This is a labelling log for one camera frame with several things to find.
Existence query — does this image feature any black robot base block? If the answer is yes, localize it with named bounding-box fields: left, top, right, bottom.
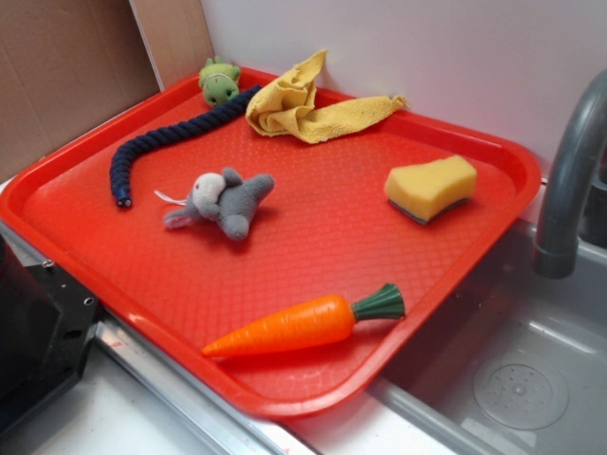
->
left=1, top=240, right=100, bottom=437

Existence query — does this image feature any red plastic tray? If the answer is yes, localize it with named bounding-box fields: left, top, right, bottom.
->
left=1, top=76, right=541, bottom=420

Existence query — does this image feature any gray plush mouse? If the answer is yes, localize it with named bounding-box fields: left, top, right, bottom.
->
left=155, top=168, right=275, bottom=242

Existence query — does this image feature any orange plastic toy carrot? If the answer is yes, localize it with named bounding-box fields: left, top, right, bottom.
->
left=202, top=283, right=406, bottom=357

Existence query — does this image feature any yellow sponge with gray pad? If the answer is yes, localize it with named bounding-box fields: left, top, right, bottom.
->
left=384, top=155, right=478, bottom=225

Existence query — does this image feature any yellow cloth rag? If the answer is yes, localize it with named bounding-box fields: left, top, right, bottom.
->
left=246, top=49, right=409, bottom=144

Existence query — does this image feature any green plush turtle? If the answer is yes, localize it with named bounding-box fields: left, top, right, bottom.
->
left=198, top=56, right=241, bottom=107

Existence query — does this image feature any gray plastic sink basin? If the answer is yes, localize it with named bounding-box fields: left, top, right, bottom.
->
left=284, top=222, right=607, bottom=455

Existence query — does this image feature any gray plastic faucet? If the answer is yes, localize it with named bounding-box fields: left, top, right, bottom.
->
left=532, top=71, right=606, bottom=279

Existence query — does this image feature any brown cardboard panel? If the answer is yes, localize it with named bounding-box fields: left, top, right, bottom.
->
left=1, top=1, right=158, bottom=180

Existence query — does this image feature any dark blue twisted rope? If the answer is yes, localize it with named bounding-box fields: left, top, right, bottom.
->
left=109, top=84, right=263, bottom=209

